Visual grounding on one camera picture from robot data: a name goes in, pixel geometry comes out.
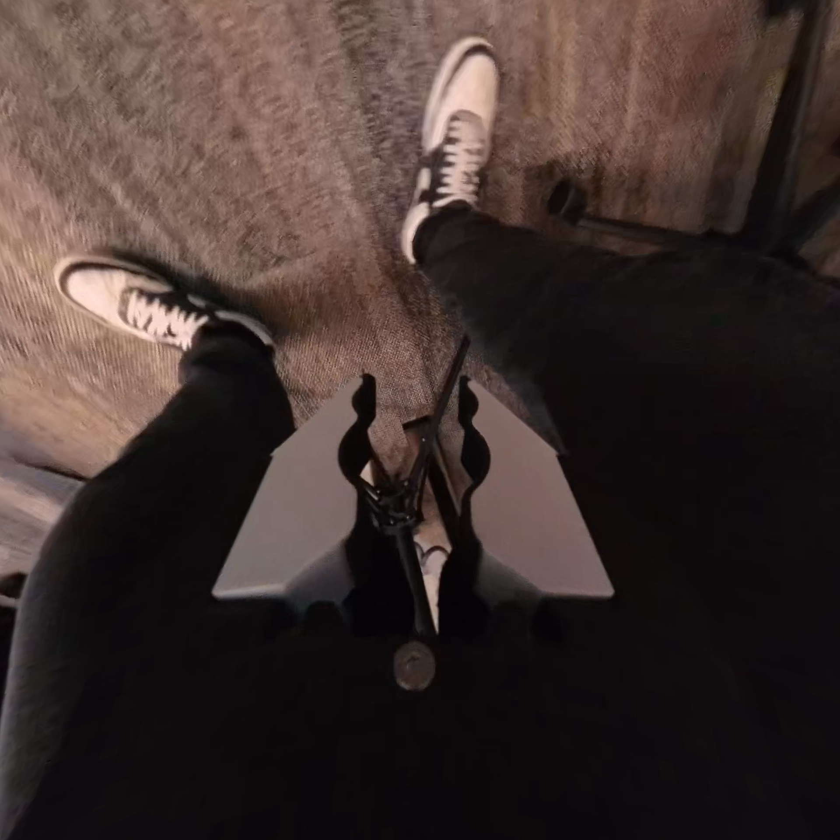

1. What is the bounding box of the black and white sneaker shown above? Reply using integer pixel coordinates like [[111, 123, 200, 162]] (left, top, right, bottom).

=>
[[54, 252, 277, 353], [399, 36, 501, 265]]

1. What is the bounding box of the black table frame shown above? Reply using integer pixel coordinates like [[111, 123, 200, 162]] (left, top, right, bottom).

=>
[[545, 0, 840, 263]]

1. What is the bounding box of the person's left leg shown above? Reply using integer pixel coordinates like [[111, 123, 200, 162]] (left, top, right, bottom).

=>
[[0, 335, 296, 840]]

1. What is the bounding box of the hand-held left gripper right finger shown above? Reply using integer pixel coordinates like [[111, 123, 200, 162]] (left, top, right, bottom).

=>
[[458, 375, 616, 602]]

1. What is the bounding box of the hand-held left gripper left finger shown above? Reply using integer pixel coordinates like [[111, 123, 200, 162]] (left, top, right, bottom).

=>
[[211, 373, 378, 603]]

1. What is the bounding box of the person's right leg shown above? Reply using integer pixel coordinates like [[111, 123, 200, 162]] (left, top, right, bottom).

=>
[[416, 209, 840, 657]]

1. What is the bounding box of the person's leg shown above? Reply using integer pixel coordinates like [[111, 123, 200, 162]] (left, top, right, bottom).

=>
[[416, 209, 840, 657], [0, 335, 296, 840]]

